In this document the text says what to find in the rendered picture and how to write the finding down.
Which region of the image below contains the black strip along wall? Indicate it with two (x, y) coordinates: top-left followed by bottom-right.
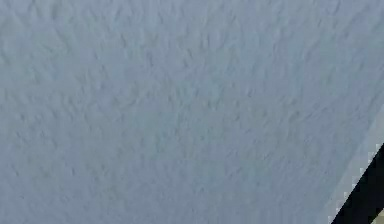
(331, 143), (384, 224)

